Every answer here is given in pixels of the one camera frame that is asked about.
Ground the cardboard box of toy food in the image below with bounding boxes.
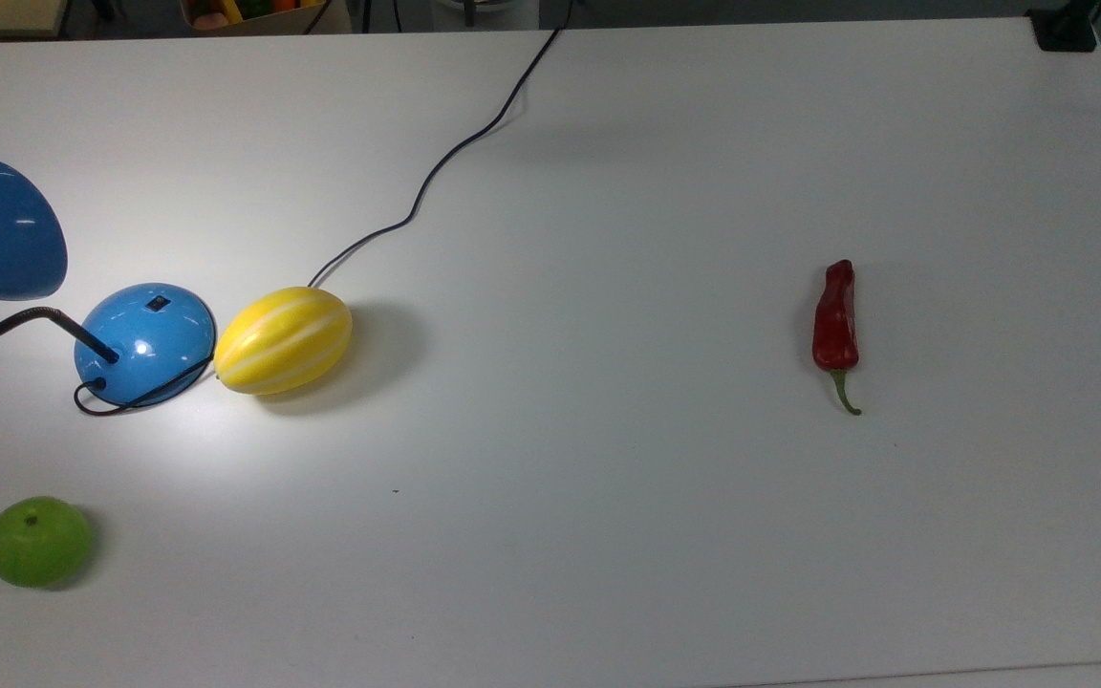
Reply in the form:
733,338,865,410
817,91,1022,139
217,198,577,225
180,0,353,35

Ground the red chili pepper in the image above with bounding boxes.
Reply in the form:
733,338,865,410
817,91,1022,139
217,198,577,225
811,259,864,417

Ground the black lamp power cable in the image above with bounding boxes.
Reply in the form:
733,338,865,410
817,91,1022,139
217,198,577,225
73,0,575,418

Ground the white adjoining table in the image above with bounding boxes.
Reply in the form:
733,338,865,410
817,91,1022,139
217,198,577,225
742,659,1101,688

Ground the blue desk lamp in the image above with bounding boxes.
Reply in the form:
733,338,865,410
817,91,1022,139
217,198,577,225
0,158,218,410

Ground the black clamp mount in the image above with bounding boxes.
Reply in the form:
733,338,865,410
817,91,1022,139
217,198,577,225
1026,0,1101,53

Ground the yellow striped melon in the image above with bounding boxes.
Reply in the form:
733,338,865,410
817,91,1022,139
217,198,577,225
213,286,355,397

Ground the green apple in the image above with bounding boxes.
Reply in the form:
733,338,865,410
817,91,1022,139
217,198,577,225
0,495,94,589

